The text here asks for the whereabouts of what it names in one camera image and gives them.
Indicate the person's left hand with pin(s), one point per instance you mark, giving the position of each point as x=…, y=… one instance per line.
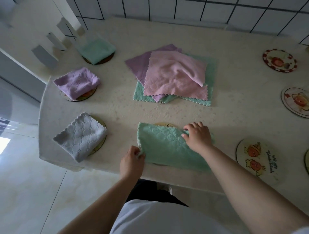
x=131, y=164

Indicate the person's right hand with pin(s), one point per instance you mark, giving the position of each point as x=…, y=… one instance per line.
x=198, y=137

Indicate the cream strip cartoon coaster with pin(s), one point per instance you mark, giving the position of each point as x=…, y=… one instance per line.
x=166, y=124

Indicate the green character round coaster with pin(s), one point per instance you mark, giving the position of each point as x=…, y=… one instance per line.
x=103, y=126

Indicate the grey cloth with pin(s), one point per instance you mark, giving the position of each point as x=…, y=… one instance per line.
x=79, y=137

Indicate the two peach figures coaster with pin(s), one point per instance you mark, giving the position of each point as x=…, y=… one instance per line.
x=258, y=159

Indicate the have a nice day coaster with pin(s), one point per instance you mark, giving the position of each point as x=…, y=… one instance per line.
x=90, y=94

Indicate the white cartoon coaster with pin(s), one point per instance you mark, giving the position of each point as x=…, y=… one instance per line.
x=297, y=102

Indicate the brown cartoon coaster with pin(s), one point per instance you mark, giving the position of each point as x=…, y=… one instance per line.
x=108, y=59

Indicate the edge coaster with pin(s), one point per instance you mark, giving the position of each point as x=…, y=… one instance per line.
x=307, y=161

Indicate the red rimmed small coaster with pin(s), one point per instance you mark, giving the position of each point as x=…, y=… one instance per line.
x=279, y=60

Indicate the person's right forearm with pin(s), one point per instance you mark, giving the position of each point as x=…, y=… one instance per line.
x=253, y=192

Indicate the person's left forearm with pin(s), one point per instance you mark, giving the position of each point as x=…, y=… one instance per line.
x=101, y=209

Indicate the person's black trousers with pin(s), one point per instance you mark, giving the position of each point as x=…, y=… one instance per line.
x=149, y=190

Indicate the person's right white shoe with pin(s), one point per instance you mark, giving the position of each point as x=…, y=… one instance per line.
x=166, y=189

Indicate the person's white shirt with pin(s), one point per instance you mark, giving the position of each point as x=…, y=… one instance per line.
x=169, y=219

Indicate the cream speckled tablecloth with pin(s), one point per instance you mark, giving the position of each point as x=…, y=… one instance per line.
x=241, y=108

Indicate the white cabinet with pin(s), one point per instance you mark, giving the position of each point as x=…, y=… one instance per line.
x=14, y=79

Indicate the white slatted chair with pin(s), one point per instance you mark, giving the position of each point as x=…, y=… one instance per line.
x=24, y=31

